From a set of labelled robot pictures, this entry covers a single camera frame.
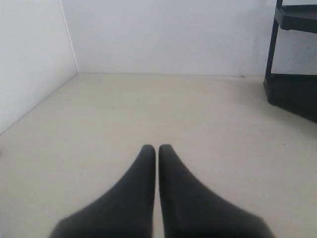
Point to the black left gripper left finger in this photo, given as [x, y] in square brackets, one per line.
[125, 211]

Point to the black two-tier shelf rack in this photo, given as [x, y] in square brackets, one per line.
[296, 93]

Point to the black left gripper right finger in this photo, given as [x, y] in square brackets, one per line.
[191, 210]

